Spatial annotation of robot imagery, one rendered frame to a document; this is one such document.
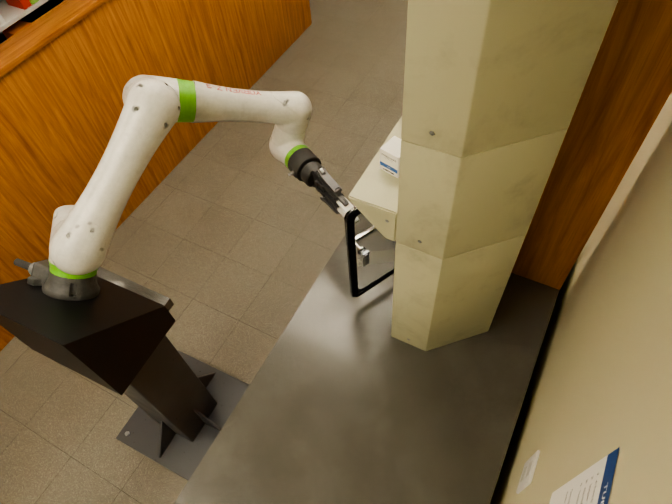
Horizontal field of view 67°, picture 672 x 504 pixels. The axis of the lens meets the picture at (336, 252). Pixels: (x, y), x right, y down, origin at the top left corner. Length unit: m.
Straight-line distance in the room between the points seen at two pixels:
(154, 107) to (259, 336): 1.60
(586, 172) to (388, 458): 0.86
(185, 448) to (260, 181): 1.65
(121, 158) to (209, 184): 2.06
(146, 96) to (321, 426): 0.94
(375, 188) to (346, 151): 2.29
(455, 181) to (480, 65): 0.23
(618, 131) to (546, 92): 0.40
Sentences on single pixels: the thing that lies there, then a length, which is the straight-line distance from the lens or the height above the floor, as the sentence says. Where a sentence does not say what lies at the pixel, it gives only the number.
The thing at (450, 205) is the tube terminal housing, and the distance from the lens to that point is 0.97.
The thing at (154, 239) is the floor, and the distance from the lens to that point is 3.18.
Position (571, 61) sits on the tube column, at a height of 1.85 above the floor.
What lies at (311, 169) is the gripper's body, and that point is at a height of 1.23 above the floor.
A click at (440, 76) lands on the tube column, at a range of 0.80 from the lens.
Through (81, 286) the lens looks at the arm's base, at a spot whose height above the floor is 1.17.
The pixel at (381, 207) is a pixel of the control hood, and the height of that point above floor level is 1.51.
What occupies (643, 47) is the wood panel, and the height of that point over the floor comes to 1.74.
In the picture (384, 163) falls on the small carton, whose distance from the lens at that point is 1.12.
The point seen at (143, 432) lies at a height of 0.02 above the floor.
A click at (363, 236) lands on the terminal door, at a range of 1.32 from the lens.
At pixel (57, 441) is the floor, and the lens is 2.81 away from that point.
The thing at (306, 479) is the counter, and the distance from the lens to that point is 1.42.
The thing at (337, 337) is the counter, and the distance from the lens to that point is 1.54.
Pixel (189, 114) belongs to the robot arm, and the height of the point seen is 1.44.
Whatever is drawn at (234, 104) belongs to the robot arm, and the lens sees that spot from 1.52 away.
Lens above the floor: 2.32
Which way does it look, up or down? 54 degrees down
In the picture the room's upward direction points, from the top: 7 degrees counter-clockwise
